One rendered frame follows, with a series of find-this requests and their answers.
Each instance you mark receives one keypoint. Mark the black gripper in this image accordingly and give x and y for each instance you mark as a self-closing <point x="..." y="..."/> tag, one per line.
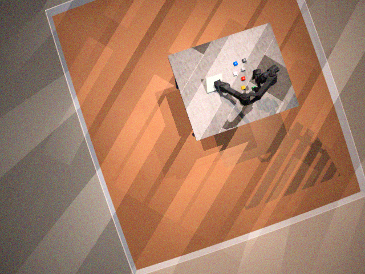
<point x="256" y="74"/>

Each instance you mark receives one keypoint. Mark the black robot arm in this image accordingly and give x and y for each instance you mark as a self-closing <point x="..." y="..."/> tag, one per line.
<point x="270" y="78"/>

